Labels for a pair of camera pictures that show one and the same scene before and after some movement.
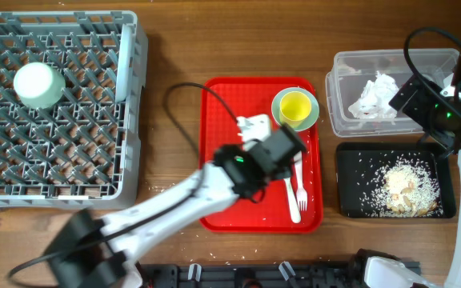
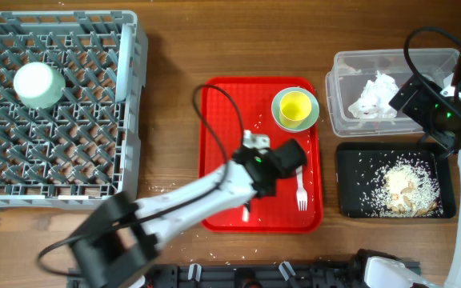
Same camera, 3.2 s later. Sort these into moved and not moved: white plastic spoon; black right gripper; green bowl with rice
Moved: white plastic spoon
Not moved: green bowl with rice; black right gripper
